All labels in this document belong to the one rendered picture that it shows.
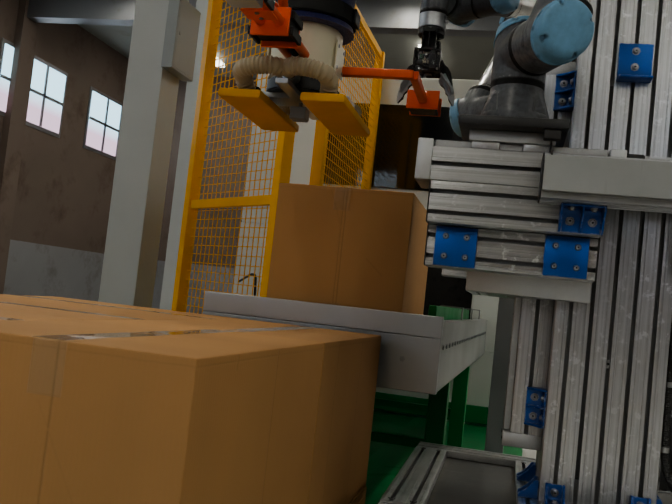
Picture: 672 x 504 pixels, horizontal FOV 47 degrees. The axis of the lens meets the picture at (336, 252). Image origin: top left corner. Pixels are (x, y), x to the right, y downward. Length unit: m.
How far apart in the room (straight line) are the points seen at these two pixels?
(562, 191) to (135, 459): 0.95
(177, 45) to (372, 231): 1.41
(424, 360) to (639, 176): 0.85
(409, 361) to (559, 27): 0.98
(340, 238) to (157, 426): 1.34
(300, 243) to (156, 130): 1.17
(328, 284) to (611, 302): 0.80
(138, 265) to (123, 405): 2.21
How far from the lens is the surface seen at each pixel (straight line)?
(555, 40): 1.62
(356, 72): 1.93
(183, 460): 0.97
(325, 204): 2.25
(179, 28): 3.32
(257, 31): 1.66
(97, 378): 1.01
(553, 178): 1.55
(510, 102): 1.70
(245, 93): 1.76
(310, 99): 1.72
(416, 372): 2.15
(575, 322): 1.84
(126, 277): 3.21
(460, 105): 2.33
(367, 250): 2.21
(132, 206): 3.22
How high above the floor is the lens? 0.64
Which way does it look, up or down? 3 degrees up
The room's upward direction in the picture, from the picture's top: 6 degrees clockwise
